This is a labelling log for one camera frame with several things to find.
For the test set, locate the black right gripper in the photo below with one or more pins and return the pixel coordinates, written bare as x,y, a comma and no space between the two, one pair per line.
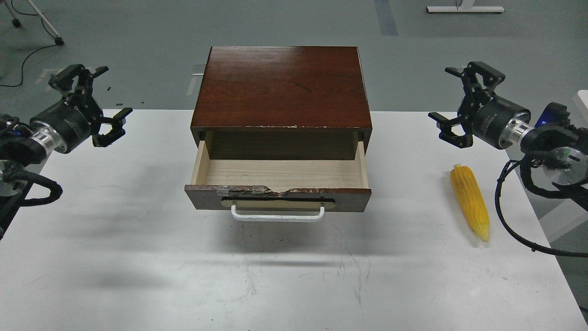
493,119

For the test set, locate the dark wooden cabinet box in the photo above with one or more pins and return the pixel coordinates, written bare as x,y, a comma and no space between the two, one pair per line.
282,88

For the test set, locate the yellow corn cob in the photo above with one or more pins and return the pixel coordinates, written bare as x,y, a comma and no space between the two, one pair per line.
471,200

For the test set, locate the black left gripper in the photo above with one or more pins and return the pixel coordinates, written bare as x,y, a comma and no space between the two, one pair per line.
77,116

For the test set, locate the wooden drawer with white handle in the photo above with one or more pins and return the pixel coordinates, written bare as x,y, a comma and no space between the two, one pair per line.
279,190

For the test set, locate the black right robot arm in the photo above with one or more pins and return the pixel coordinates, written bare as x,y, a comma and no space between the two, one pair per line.
554,165

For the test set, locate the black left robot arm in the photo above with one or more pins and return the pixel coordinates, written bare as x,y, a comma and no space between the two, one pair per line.
22,146

